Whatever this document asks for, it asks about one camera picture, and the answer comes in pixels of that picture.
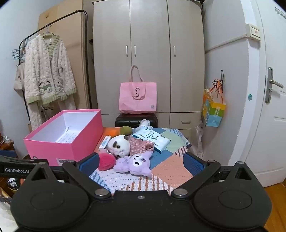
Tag pink fluffy ball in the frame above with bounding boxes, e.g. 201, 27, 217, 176
98, 153, 117, 171

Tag blue white tissue pack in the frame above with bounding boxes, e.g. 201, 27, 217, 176
132, 128, 171, 154

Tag white door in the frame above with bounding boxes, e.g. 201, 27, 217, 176
245, 0, 286, 188

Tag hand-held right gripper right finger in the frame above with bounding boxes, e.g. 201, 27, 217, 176
171, 152, 257, 198

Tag black clothes rack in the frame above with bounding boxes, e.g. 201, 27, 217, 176
19, 10, 92, 110

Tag white plastic packet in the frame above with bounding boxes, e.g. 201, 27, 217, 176
98, 136, 111, 150

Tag small white plush toy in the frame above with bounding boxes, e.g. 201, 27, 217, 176
139, 119, 153, 130

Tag wooden side table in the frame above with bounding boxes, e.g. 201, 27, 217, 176
0, 134, 17, 159

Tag canvas tote bag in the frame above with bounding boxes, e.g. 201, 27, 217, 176
13, 64, 26, 97

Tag beige wardrobe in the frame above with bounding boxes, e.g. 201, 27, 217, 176
93, 0, 205, 143

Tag green egg-shaped sponge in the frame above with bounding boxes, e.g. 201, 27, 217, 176
119, 125, 132, 136

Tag cream fluffy pyjama jacket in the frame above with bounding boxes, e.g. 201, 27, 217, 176
23, 33, 77, 106

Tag cream fluffy pyjama pants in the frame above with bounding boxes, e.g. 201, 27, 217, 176
28, 94, 76, 132

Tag pink cardboard box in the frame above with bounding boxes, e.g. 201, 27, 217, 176
23, 109, 104, 167

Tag white hanging plastic bag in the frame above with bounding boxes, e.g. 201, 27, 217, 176
195, 120, 205, 157

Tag colourful gift bag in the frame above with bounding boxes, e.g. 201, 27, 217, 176
202, 79, 226, 128

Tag pink floral cloth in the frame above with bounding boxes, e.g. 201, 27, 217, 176
130, 137, 154, 157

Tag blue wire hangers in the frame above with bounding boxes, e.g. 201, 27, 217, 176
12, 39, 28, 62

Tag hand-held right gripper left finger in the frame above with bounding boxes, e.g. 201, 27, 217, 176
23, 153, 112, 199

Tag white brown-patched plush toy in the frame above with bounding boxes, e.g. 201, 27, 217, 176
107, 134, 131, 159

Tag pink tote bag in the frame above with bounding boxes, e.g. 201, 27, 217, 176
118, 65, 157, 115

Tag orange egg-shaped sponge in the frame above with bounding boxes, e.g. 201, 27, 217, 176
107, 127, 121, 137

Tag printed paper sheet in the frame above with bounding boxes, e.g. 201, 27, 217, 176
55, 132, 77, 143

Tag purple plush toy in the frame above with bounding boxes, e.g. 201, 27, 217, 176
114, 152, 153, 178

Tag patchwork blanket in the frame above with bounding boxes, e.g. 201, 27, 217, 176
89, 127, 193, 194

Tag white light switch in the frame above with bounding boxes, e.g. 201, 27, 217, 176
246, 23, 261, 41

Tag metal door handle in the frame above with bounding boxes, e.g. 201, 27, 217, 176
265, 67, 284, 103

